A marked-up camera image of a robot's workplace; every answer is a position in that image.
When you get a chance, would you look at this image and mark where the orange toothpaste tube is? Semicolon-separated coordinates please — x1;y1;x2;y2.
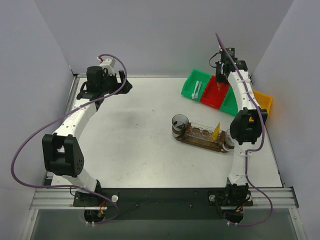
216;82;224;92

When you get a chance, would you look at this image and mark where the grey glass cup with holder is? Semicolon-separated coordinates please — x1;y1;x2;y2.
171;114;190;138

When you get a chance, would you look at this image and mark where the yellow toothpaste tube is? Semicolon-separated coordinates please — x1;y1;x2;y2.
211;122;221;142

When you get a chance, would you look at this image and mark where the clear acrylic toothbrush rack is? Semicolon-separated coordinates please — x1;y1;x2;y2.
184;122;226;152

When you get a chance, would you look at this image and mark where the clear glass cup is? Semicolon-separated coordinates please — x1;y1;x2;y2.
222;129;235;152

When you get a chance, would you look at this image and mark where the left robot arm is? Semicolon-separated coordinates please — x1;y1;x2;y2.
42;66;133;206

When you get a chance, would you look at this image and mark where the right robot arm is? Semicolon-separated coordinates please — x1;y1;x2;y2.
215;47;268;205

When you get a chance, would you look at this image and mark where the light blue toothbrush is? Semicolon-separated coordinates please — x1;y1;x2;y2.
195;81;202;99

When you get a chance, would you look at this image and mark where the white toothbrush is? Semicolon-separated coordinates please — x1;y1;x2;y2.
191;80;199;99

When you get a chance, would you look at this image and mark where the brown oval wooden tray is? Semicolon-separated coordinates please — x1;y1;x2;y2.
171;122;227;154

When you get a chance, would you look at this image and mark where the green bin with toothbrushes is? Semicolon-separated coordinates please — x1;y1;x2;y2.
181;69;212;102

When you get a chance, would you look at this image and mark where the red bin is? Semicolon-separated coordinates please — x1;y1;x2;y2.
200;75;230;109

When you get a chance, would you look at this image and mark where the green bin with cups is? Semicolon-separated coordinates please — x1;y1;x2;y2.
219;86;238;117

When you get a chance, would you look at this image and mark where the yellow bin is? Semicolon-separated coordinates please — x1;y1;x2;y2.
253;90;273;118

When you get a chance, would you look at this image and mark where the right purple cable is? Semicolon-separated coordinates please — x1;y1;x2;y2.
215;32;273;227

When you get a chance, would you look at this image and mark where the purple cable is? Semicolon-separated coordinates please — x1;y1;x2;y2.
215;32;273;227
11;53;127;225

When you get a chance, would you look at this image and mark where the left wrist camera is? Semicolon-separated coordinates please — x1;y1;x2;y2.
99;57;116;70

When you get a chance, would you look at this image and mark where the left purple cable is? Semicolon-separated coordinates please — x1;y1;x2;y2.
11;53;127;225

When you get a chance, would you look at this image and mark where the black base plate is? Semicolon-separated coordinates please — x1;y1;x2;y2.
72;188;253;222

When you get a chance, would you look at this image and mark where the aluminium frame rail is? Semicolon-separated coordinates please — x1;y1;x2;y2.
30;187;299;210

